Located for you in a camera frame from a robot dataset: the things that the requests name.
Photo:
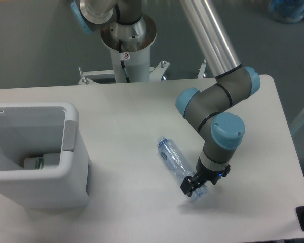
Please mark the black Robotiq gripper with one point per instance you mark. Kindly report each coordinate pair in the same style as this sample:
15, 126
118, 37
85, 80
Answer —
210, 172

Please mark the clear blue plastic bottle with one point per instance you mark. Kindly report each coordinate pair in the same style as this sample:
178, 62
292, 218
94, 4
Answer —
174, 159

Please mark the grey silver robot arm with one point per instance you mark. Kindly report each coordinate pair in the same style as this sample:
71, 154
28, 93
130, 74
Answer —
206, 111

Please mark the white green trash in bin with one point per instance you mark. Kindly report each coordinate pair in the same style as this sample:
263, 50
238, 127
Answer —
47, 161

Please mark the white open trash can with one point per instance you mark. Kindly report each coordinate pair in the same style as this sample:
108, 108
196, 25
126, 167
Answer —
33, 129

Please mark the white stand foot with bolt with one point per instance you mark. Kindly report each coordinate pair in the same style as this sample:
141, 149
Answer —
202, 70

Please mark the blue plastic bag on floor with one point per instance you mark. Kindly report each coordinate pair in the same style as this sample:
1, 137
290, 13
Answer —
288, 12

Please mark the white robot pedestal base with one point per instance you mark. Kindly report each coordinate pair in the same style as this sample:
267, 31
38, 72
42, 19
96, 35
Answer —
129, 47

